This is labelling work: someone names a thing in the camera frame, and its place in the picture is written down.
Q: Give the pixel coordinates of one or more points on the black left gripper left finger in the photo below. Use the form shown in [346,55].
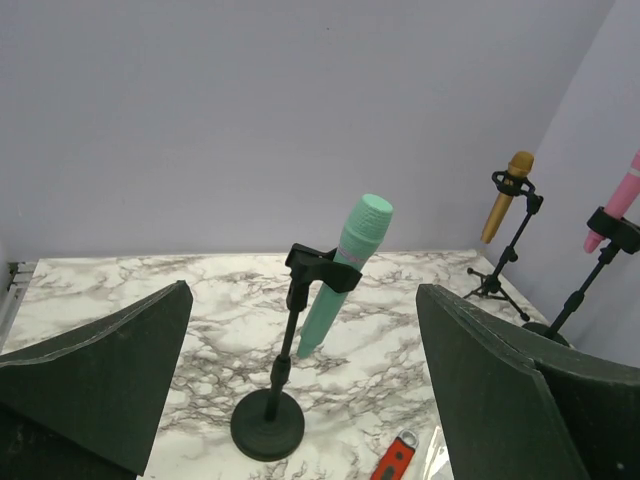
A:
[87,403]

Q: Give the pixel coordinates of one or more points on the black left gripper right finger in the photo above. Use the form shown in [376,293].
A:
[516,405]

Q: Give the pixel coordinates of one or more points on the black round-base microphone stand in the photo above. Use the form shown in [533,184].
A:
[268,425]

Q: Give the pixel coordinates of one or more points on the green microphone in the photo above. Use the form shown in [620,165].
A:
[362,234]

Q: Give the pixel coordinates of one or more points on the gold microphone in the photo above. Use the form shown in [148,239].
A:
[505,200]

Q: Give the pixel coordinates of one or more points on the black tripod microphone stand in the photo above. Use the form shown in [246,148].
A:
[490,286]

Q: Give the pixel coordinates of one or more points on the pink microphone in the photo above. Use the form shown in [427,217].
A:
[623,197]

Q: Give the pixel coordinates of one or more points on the clear plastic screw box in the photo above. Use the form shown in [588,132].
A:
[431,459]

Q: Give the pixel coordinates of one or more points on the red adjustable wrench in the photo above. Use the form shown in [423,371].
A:
[395,461]

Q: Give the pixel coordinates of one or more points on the aluminium rail frame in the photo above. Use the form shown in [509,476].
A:
[13,293]

